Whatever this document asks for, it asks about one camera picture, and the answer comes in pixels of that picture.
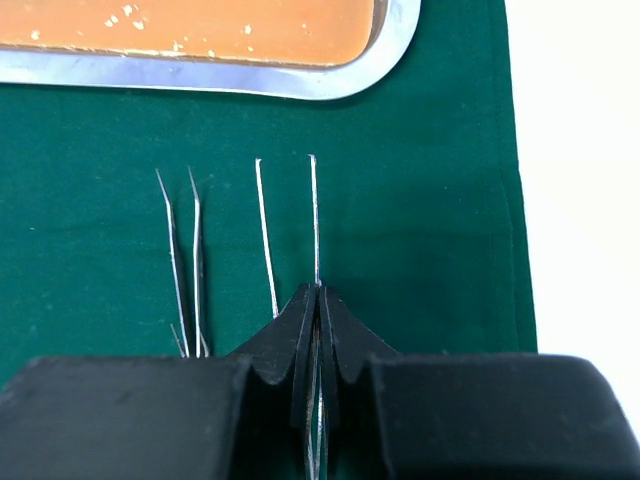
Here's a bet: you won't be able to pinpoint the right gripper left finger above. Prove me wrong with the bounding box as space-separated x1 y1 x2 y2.
1 284 316 479

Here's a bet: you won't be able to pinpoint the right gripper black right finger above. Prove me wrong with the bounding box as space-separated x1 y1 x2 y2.
317 287 639 479

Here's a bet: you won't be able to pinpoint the silver forceps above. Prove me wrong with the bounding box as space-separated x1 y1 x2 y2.
255 158 279 319
155 168 211 358
304 153 326 480

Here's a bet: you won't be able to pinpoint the green surgical cloth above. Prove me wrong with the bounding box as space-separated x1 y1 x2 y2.
1 1 537 393

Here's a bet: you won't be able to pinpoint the metal tray yellow liner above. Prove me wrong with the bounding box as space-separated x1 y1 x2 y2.
1 0 421 101

